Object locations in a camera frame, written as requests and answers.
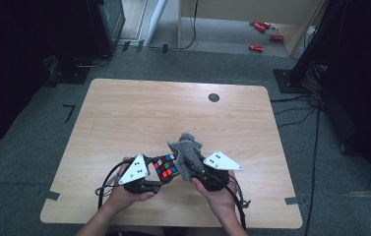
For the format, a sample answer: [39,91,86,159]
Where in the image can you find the grey knitted cloth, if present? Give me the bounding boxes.
[167,132,205,182]

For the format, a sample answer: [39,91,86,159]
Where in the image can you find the person's left hand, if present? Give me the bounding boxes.
[105,156,156,212]

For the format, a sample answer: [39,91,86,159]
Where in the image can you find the black floor base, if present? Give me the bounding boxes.
[45,55,92,89]

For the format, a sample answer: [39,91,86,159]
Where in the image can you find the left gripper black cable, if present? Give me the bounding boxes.
[94,160,129,210]

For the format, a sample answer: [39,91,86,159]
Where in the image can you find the multicoloured puzzle cube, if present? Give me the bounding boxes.
[152,153,181,182]

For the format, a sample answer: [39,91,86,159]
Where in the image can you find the black hanging cable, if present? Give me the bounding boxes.
[172,0,200,51]

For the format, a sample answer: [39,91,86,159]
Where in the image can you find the white board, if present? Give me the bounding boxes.
[145,0,169,47]

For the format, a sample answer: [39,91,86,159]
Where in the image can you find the black stand post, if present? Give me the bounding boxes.
[290,0,349,87]

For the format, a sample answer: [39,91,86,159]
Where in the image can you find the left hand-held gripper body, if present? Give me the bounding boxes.
[118,153,151,195]

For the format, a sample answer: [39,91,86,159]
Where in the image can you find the dark curtain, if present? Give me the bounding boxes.
[0,0,93,156]
[320,0,371,200]

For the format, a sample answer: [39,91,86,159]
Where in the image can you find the coil of black cables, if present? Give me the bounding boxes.
[302,61,331,94]

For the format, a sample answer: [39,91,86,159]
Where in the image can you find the black cabinet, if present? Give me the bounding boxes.
[87,0,127,57]

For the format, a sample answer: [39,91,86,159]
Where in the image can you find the black looped floor cable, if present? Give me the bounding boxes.
[72,53,112,69]

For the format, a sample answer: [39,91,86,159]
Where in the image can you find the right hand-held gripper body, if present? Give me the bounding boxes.
[194,149,244,192]

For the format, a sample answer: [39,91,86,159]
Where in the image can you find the long black floor cable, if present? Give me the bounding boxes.
[304,107,323,236]

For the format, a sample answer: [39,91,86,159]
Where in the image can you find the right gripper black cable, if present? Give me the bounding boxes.
[212,173,252,230]

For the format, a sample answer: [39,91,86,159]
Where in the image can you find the black floor cables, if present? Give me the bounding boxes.
[270,92,323,130]

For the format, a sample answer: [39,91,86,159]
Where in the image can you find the person's right hand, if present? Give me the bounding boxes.
[191,171,240,217]

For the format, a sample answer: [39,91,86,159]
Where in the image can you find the black stand base plate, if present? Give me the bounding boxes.
[273,68,309,94]

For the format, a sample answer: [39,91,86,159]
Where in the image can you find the grey tape piece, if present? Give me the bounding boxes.
[283,196,301,207]
[42,190,61,202]

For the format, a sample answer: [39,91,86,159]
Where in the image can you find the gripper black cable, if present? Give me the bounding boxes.
[212,173,252,230]
[94,160,129,210]

